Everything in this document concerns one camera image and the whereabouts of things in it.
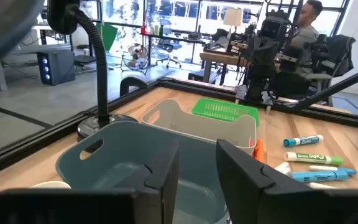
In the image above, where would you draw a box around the blue office chair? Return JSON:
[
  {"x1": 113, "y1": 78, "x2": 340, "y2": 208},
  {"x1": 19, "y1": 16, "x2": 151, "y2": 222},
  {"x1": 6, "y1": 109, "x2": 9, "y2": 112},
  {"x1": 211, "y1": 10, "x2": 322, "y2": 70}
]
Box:
[{"x1": 154, "y1": 18, "x2": 183, "y2": 69}]

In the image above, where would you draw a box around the grey desk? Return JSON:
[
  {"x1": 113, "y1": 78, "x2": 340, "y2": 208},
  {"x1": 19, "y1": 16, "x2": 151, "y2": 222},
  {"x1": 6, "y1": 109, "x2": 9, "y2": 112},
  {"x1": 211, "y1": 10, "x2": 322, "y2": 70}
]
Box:
[{"x1": 0, "y1": 43, "x2": 74, "y2": 91}]

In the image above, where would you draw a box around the white plastic bin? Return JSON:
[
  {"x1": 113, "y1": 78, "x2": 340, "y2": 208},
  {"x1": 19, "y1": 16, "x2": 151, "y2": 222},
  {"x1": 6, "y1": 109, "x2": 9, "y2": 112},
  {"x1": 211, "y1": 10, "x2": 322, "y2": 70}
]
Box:
[{"x1": 29, "y1": 180, "x2": 71, "y2": 190}]

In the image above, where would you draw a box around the thick green whiteboard marker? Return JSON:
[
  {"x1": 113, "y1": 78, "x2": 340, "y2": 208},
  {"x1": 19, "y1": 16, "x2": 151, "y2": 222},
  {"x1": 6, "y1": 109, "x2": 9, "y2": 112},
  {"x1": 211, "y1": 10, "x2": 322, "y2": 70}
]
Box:
[{"x1": 283, "y1": 151, "x2": 344, "y2": 166}]

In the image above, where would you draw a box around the teal plastic bin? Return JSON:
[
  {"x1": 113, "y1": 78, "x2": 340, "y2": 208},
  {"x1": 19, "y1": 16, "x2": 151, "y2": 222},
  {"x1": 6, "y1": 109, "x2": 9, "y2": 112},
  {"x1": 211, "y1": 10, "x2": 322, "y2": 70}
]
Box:
[{"x1": 55, "y1": 120, "x2": 229, "y2": 224}]

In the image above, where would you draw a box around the wooden desk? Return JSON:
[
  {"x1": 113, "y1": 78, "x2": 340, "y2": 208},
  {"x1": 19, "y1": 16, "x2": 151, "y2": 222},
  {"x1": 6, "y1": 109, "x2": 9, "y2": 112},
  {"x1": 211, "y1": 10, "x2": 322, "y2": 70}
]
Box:
[{"x1": 199, "y1": 51, "x2": 251, "y2": 85}]

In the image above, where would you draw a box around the metal floor fan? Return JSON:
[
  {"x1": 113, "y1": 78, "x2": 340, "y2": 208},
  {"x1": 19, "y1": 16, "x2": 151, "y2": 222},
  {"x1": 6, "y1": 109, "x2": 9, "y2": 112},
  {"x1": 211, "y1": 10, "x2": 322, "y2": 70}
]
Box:
[{"x1": 121, "y1": 42, "x2": 150, "y2": 75}]

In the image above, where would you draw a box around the black arched clamp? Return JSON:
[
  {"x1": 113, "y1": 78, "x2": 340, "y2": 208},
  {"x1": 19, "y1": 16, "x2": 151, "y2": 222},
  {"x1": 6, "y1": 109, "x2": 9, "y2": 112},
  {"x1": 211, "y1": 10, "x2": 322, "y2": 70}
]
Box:
[{"x1": 119, "y1": 76, "x2": 149, "y2": 98}]

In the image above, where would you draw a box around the white shade table lamp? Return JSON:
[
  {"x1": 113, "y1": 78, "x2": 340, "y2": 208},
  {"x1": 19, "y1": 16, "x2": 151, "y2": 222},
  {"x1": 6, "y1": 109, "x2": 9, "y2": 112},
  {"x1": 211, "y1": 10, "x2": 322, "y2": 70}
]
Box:
[{"x1": 222, "y1": 7, "x2": 244, "y2": 35}]

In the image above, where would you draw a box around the black computer tower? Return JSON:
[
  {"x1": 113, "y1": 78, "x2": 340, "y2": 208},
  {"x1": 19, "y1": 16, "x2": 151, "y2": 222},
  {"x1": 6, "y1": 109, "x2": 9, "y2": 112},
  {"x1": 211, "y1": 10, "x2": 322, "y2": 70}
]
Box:
[{"x1": 36, "y1": 49, "x2": 76, "y2": 86}]

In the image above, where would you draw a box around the black gooseneck desk lamp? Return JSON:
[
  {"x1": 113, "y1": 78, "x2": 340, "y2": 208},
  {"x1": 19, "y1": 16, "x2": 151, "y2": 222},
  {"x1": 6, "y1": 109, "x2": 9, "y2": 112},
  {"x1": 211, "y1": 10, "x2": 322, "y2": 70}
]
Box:
[{"x1": 46, "y1": 0, "x2": 139, "y2": 144}]

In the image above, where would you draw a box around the black office chair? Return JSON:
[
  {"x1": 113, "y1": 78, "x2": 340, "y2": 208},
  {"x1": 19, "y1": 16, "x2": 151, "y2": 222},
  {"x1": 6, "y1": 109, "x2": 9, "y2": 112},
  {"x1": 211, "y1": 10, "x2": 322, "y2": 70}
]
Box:
[{"x1": 303, "y1": 34, "x2": 357, "y2": 106}]

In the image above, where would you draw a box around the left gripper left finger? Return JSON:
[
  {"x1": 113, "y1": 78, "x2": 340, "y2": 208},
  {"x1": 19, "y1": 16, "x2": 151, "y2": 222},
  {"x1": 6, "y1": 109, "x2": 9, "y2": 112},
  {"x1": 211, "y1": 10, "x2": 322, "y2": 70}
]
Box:
[{"x1": 107, "y1": 141, "x2": 180, "y2": 224}]

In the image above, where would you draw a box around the green plastic basket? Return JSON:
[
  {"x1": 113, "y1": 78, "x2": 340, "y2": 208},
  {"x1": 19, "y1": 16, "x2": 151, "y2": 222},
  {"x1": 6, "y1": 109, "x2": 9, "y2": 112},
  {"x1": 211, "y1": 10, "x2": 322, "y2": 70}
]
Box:
[{"x1": 191, "y1": 97, "x2": 260, "y2": 127}]

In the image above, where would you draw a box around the thick teal whiteboard marker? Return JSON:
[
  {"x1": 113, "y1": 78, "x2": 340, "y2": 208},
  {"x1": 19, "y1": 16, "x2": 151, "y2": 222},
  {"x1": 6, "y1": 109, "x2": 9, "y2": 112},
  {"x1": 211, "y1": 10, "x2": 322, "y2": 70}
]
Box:
[{"x1": 283, "y1": 134, "x2": 324, "y2": 147}]

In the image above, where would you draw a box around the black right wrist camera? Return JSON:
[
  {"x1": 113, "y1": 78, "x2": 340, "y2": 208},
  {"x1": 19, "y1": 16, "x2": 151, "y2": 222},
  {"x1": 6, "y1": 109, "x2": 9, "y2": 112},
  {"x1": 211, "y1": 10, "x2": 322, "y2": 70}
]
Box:
[{"x1": 261, "y1": 16, "x2": 287, "y2": 40}]

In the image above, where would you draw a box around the green board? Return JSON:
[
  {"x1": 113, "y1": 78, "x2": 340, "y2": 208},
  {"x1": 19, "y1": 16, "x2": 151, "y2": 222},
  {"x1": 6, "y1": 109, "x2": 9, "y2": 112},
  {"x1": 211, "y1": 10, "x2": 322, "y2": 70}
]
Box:
[{"x1": 96, "y1": 21, "x2": 119, "y2": 52}]

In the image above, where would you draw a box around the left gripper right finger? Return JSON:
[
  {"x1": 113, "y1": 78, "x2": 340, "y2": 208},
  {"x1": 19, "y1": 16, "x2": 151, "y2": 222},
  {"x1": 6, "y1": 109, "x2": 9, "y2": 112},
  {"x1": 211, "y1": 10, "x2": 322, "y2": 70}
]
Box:
[{"x1": 216, "y1": 139, "x2": 323, "y2": 224}]

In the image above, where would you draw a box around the orange highlighter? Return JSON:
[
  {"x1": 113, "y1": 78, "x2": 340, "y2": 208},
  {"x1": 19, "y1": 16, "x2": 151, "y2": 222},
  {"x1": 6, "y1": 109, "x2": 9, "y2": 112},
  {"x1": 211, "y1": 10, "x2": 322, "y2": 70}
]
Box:
[{"x1": 253, "y1": 139, "x2": 265, "y2": 163}]

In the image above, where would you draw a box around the grey plastic bin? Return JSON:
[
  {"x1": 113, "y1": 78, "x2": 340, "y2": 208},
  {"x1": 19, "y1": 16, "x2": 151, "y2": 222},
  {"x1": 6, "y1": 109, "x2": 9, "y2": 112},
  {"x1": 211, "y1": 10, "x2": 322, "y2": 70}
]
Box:
[{"x1": 140, "y1": 98, "x2": 258, "y2": 156}]

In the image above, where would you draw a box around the light blue highlighter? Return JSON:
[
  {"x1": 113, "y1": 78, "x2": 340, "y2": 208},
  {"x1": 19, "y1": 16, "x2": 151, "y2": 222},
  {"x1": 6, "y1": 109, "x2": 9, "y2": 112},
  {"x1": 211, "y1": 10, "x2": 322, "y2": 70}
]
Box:
[{"x1": 289, "y1": 167, "x2": 358, "y2": 184}]

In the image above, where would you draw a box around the person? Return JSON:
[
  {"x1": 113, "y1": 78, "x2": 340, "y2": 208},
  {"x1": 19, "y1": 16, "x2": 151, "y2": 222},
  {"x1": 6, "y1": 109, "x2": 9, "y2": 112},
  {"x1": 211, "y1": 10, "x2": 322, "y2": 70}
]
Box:
[{"x1": 286, "y1": 0, "x2": 326, "y2": 78}]

